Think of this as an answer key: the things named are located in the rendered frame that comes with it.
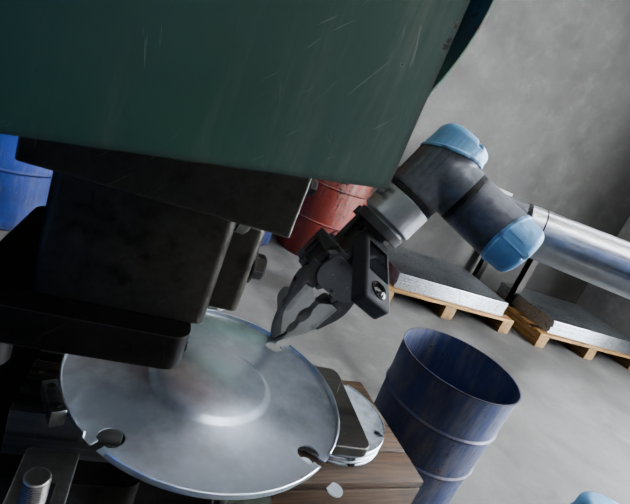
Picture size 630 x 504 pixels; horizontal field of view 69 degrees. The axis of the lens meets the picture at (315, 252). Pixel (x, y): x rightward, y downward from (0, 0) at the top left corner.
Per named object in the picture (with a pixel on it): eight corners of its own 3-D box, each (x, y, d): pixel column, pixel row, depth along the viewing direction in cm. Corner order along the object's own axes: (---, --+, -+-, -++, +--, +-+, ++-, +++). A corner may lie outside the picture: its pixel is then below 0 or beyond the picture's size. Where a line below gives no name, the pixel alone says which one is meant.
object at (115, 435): (135, 362, 54) (145, 330, 53) (114, 463, 41) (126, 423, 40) (51, 348, 51) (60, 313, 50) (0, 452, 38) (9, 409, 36)
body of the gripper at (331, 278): (326, 284, 68) (384, 227, 67) (344, 314, 60) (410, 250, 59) (291, 254, 64) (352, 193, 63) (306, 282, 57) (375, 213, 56)
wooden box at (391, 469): (321, 463, 155) (360, 381, 145) (369, 577, 123) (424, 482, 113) (206, 463, 138) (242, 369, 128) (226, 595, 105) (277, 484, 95)
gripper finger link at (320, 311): (282, 330, 67) (326, 287, 66) (290, 354, 62) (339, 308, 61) (267, 319, 66) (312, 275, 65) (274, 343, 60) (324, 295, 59)
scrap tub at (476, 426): (424, 432, 195) (475, 339, 181) (477, 522, 158) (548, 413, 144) (336, 420, 181) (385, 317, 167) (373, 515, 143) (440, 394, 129)
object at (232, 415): (-12, 352, 41) (-11, 345, 41) (202, 292, 67) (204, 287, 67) (229, 579, 31) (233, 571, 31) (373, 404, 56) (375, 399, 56)
